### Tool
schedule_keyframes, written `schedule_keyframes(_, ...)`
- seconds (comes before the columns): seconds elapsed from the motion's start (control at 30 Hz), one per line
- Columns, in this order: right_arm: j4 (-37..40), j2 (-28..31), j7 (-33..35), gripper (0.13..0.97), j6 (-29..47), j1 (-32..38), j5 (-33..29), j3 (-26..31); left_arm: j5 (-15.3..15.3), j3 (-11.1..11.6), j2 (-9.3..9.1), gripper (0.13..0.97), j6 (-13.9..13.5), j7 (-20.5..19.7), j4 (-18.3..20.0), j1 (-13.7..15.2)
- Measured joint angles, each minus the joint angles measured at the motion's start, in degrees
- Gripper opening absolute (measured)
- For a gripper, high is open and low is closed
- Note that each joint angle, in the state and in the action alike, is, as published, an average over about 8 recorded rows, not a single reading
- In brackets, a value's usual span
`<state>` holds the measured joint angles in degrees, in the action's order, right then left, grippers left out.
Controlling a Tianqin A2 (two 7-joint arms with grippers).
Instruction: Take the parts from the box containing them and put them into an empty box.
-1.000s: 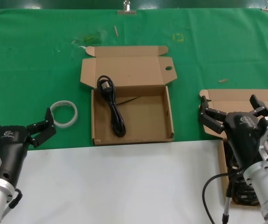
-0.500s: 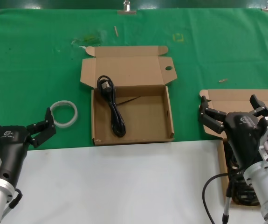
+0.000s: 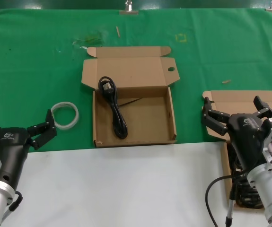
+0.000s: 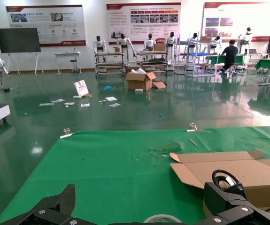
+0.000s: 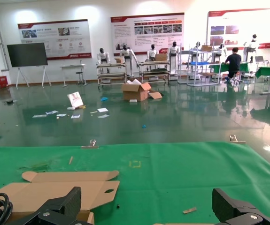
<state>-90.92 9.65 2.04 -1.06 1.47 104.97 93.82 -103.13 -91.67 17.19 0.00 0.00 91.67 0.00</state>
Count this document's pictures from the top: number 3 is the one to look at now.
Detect silver sleeved cable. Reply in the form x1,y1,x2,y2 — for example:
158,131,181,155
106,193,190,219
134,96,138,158
225,183,238,227

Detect green table cloth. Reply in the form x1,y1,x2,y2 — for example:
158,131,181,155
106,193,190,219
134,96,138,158
0,8,272,157

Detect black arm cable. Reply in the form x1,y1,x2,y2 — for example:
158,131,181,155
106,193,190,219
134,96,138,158
7,190,23,213
205,176,233,227

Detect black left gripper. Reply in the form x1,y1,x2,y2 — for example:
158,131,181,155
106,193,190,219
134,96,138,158
0,108,58,190

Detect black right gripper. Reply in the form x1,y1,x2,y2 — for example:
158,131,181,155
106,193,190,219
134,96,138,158
202,95,272,171

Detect open brown cardboard box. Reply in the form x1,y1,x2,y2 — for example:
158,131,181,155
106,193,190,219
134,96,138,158
81,46,180,148
201,90,272,210

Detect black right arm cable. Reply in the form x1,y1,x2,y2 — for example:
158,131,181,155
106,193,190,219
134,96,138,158
205,176,233,227

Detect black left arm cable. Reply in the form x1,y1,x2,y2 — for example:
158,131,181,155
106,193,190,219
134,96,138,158
7,190,23,213

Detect white tape roll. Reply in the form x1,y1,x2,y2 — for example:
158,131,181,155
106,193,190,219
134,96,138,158
50,101,80,130

